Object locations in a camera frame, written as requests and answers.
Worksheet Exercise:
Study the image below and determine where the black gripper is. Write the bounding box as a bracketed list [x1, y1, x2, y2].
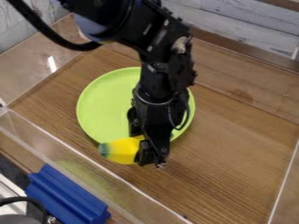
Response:
[127, 86, 191, 169]

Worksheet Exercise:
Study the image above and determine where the yellow toy banana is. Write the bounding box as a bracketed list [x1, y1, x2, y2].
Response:
[97, 136, 144, 165]

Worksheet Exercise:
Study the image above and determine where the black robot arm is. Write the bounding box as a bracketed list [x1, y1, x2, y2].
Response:
[57, 0, 197, 167]

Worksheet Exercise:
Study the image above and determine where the green round plate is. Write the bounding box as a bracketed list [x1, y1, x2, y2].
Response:
[76, 66, 196, 144]

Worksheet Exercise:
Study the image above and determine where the blue plastic clamp block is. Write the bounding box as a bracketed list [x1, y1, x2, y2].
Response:
[25, 164, 111, 224]

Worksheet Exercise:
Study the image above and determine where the clear acrylic front wall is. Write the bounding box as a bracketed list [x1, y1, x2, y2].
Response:
[0, 108, 192, 224]

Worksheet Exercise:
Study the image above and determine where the black cable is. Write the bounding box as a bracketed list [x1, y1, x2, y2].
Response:
[4, 0, 103, 52]

